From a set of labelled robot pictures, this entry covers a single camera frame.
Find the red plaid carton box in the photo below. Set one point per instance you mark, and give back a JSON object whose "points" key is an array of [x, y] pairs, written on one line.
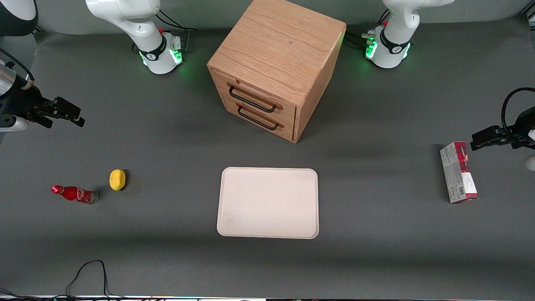
{"points": [[457, 171]]}

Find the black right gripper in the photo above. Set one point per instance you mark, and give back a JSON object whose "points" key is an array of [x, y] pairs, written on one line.
{"points": [[21, 101]]}

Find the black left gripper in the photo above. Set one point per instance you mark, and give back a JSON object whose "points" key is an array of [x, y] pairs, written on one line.
{"points": [[523, 126]]}

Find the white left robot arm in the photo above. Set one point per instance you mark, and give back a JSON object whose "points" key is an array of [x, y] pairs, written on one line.
{"points": [[395, 37]]}

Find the yellow lemon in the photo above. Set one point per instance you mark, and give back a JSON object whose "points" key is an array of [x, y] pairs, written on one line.
{"points": [[117, 179]]}

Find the wooden drawer cabinet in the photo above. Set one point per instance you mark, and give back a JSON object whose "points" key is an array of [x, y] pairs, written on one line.
{"points": [[276, 50]]}

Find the wooden drawer front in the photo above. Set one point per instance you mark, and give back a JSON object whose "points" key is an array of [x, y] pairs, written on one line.
{"points": [[261, 121], [259, 98]]}

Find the beige rectangular tray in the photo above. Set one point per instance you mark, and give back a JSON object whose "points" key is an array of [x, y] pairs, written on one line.
{"points": [[268, 202]]}

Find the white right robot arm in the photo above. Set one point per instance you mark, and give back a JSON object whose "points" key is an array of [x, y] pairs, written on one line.
{"points": [[140, 27]]}

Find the red coke bottle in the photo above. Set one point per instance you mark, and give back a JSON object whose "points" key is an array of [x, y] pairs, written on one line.
{"points": [[75, 194]]}

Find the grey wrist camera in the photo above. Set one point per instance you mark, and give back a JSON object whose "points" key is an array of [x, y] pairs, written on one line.
{"points": [[12, 124], [531, 162]]}

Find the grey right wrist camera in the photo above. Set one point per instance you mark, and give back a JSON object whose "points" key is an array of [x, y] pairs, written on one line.
{"points": [[12, 124]]}

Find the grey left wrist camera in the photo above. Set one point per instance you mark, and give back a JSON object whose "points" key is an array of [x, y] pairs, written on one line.
{"points": [[531, 162]]}

